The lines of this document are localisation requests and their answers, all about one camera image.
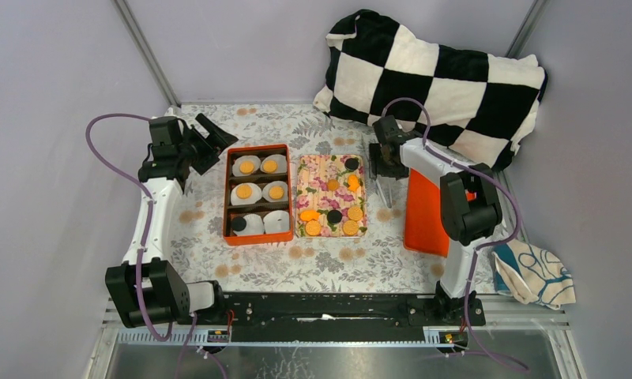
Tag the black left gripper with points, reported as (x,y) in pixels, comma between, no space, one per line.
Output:
(216,140)

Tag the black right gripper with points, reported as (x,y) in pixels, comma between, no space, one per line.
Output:
(376,168)

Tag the orange fish shaped cookie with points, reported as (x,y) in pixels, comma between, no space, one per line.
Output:
(309,215)
(353,183)

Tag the round swirl butter cookie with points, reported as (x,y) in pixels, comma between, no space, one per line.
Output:
(332,185)

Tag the floral cookie tray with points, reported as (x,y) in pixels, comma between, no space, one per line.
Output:
(312,174)

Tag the round tan biscuit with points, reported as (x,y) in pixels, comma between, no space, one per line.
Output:
(243,191)
(270,166)
(276,193)
(247,167)
(313,228)
(350,228)
(355,213)

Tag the orange compartment cookie box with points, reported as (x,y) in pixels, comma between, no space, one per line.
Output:
(262,207)

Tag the black sandwich cookie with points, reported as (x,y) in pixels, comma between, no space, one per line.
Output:
(334,216)
(238,224)
(351,164)

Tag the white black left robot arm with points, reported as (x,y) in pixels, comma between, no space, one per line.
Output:
(145,288)

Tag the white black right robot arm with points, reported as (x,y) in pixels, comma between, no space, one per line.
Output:
(450,208)

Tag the orange box lid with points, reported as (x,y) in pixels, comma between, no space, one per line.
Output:
(423,230)

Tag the white paper cupcake liner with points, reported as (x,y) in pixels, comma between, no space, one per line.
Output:
(282,162)
(266,188)
(278,221)
(237,162)
(255,198)
(254,226)

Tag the black white checkered pillow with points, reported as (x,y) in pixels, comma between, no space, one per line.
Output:
(479,105)

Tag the blue cream patterned cloth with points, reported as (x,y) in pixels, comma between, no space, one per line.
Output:
(532,275)

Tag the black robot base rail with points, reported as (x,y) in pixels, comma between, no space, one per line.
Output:
(278,317)

